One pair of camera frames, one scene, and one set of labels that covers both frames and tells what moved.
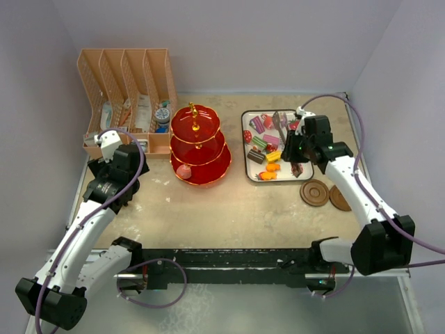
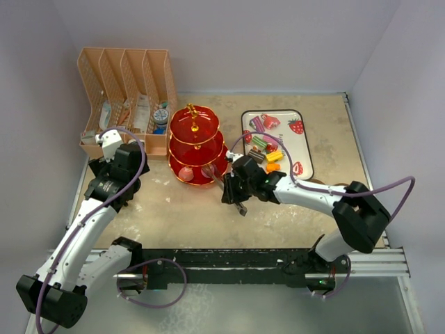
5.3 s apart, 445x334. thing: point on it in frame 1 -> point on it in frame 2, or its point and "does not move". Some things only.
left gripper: x=100 y=168 does not move
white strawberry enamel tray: x=265 y=133 does not move
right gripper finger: x=291 y=147 -> x=231 y=191
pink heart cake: x=268 y=121 does not move
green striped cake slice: x=259 y=142 does not move
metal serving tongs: x=281 y=120 -> x=208 y=170
